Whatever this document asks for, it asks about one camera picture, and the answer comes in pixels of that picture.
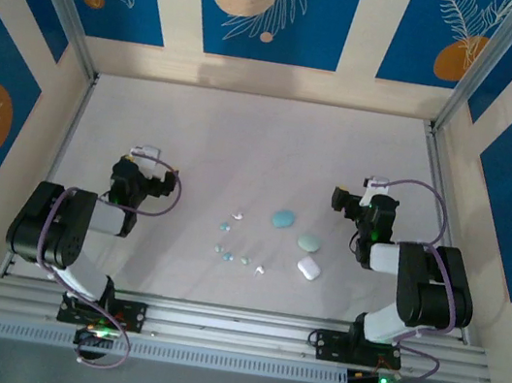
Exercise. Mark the mint green earbud charging case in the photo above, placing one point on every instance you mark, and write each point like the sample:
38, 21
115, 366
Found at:
309, 242

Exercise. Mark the white earbud charging case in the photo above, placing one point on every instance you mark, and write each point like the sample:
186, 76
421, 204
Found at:
308, 268

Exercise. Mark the blue earbud charging case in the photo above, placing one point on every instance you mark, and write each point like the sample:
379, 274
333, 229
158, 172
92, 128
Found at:
283, 219

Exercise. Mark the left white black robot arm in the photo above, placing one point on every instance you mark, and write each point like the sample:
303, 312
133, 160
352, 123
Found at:
47, 235

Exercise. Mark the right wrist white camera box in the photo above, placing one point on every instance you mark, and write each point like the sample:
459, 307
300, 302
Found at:
376, 184

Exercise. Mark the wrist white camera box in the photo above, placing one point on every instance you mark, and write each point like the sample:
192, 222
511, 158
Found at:
146, 153
376, 184

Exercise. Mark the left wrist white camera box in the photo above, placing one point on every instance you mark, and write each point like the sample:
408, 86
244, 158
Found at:
146, 153

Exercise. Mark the aluminium side rail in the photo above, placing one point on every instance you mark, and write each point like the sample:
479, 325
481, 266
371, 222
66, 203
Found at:
437, 163
57, 158

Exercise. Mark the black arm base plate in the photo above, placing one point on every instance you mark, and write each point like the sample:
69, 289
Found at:
132, 315
328, 346

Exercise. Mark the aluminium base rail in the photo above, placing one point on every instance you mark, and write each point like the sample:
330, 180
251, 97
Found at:
233, 328

